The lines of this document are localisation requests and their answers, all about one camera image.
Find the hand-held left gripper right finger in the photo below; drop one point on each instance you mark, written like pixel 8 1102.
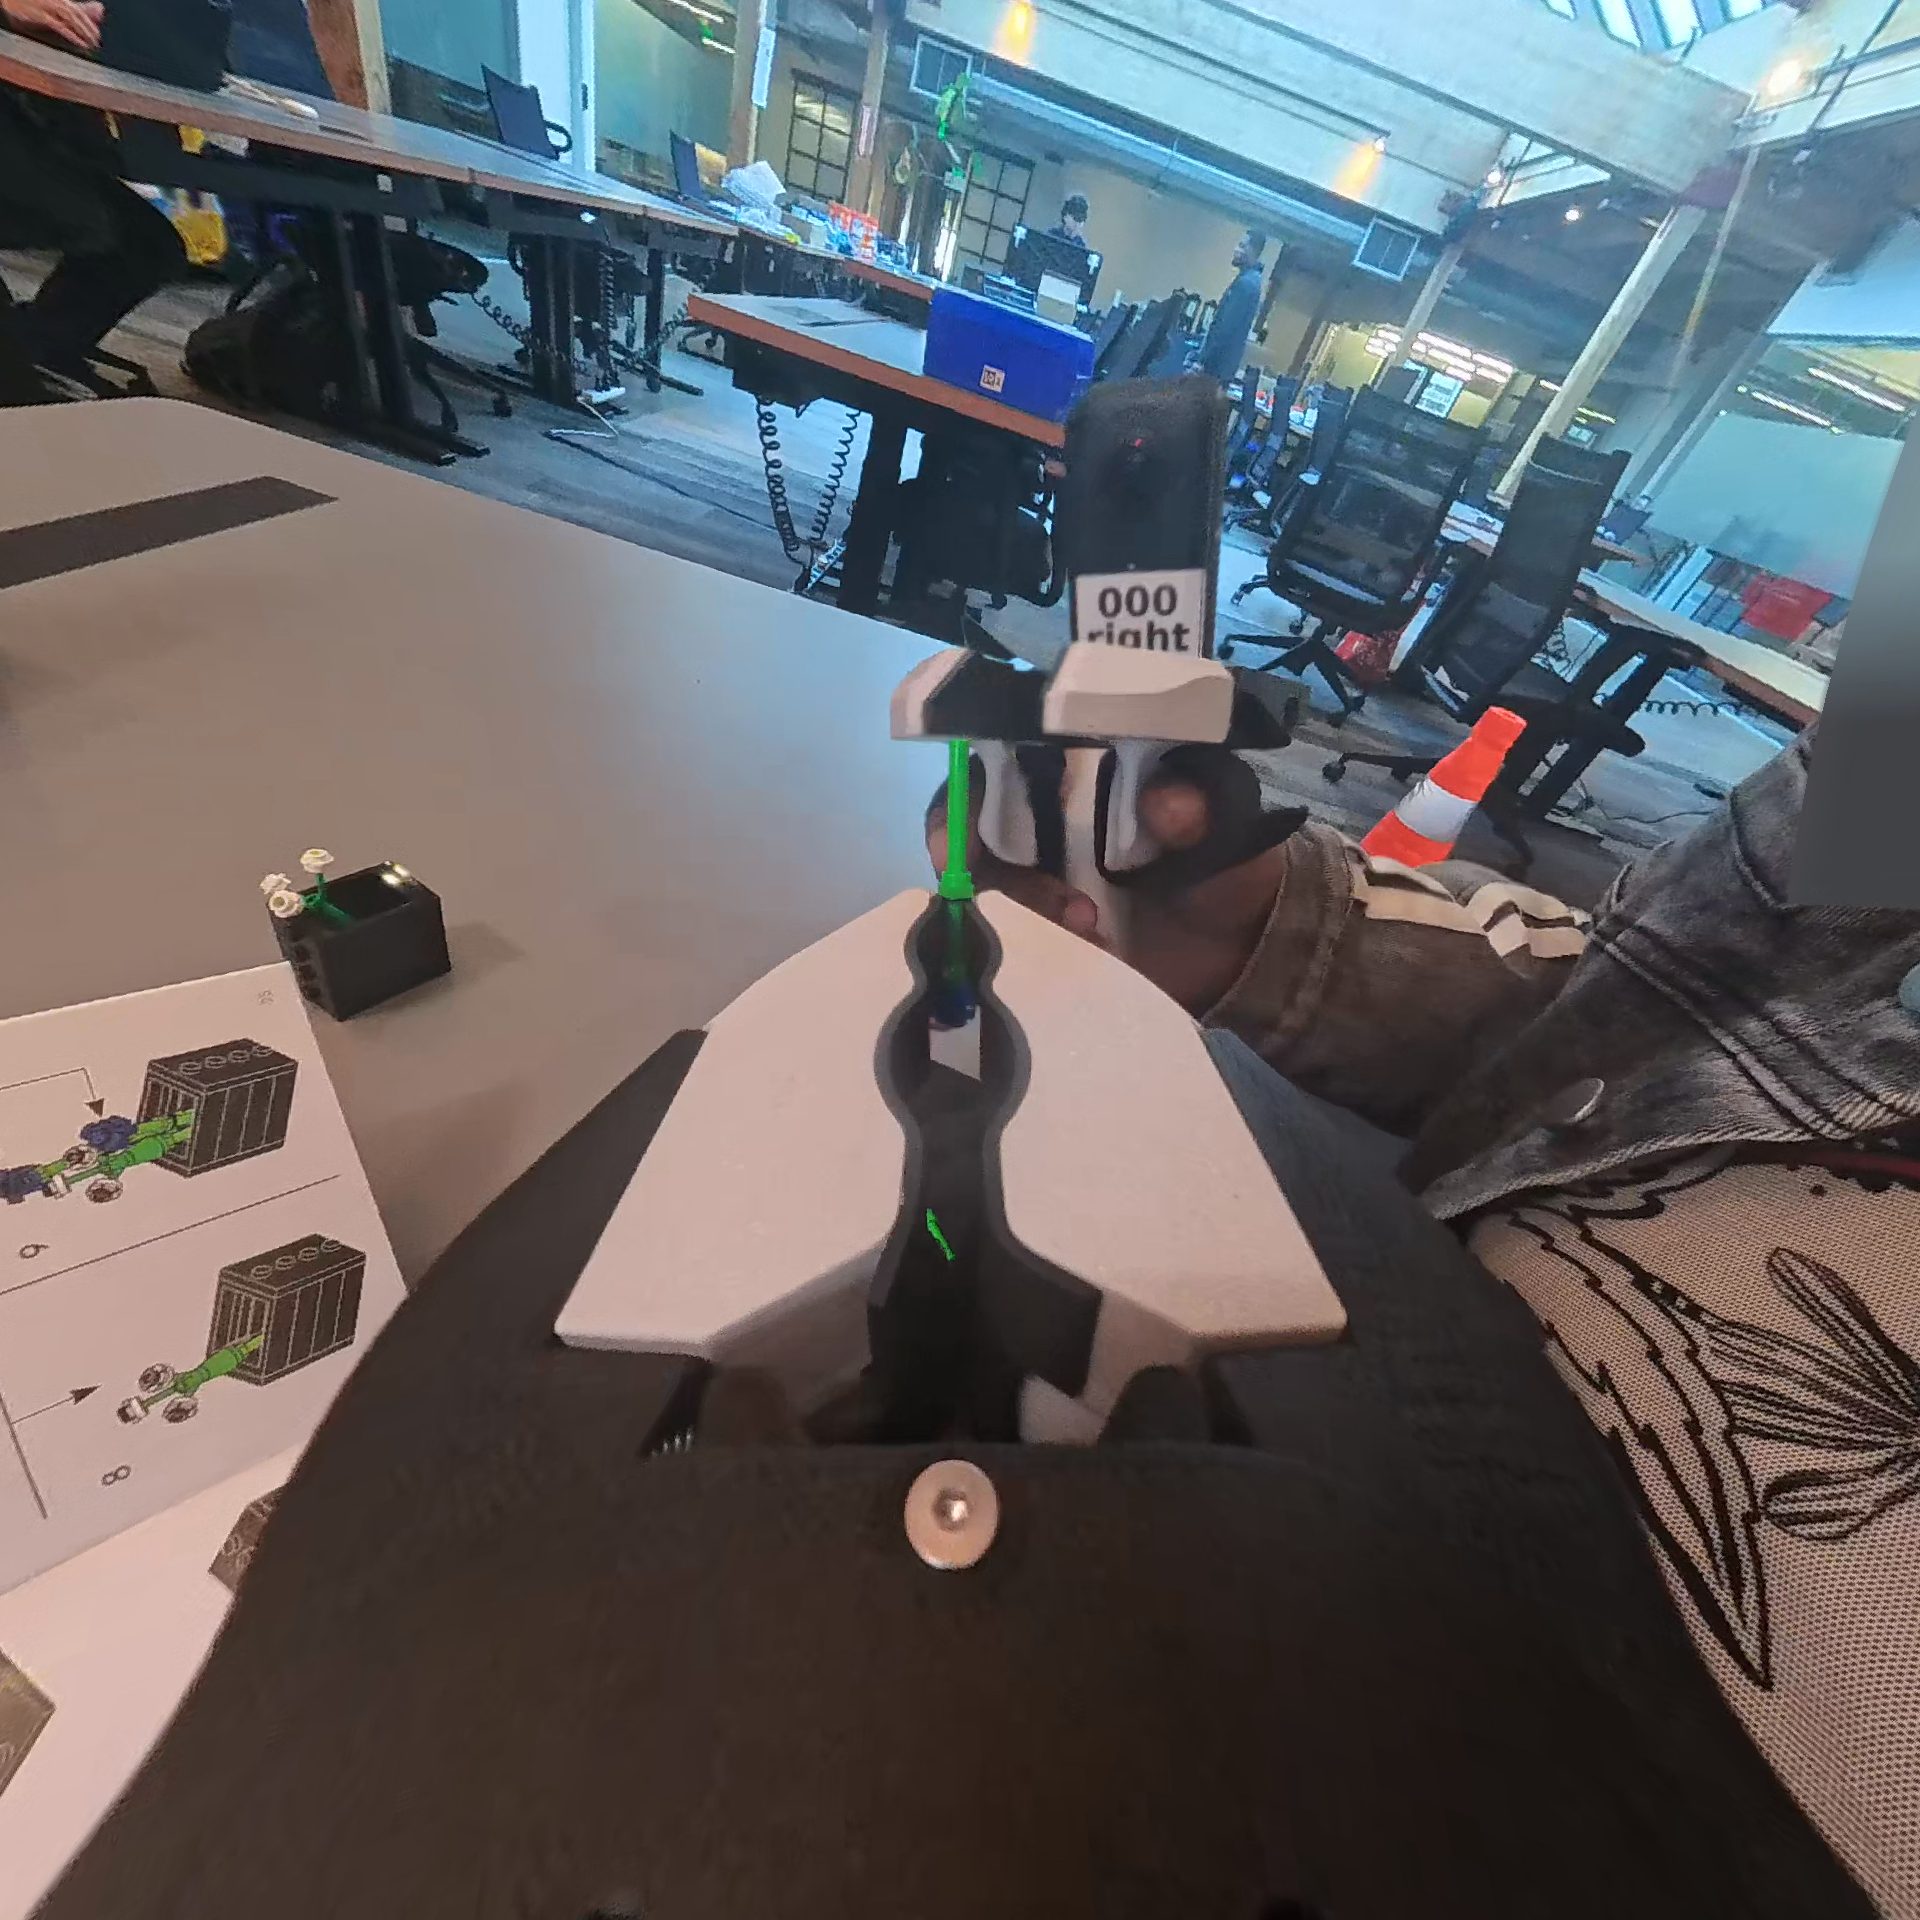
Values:
pixel 1172 1184

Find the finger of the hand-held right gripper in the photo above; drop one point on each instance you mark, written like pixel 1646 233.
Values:
pixel 939 697
pixel 1142 690

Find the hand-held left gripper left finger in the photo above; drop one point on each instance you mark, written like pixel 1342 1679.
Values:
pixel 751 1172

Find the green lego flower stem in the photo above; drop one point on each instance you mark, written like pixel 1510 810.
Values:
pixel 957 825

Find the person's right forearm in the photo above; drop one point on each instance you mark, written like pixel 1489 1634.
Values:
pixel 1425 960

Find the black lego pot with flowers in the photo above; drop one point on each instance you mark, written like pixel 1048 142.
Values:
pixel 369 945

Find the lego instruction booklet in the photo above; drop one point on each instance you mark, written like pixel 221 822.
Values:
pixel 181 1276

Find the person's right hand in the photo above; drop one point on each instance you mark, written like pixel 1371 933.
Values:
pixel 1200 901

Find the blue storage bin on desk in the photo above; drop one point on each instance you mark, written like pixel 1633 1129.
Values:
pixel 1004 352

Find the black office chair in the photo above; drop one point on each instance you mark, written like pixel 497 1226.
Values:
pixel 1529 600
pixel 1372 511

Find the orange traffic cone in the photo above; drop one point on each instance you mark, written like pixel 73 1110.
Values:
pixel 1447 796

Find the wooden desk with black legs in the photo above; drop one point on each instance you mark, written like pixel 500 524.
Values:
pixel 840 340

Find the black backpack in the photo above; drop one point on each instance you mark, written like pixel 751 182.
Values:
pixel 270 345

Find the long wooden desk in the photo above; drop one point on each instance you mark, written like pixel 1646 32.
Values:
pixel 375 150

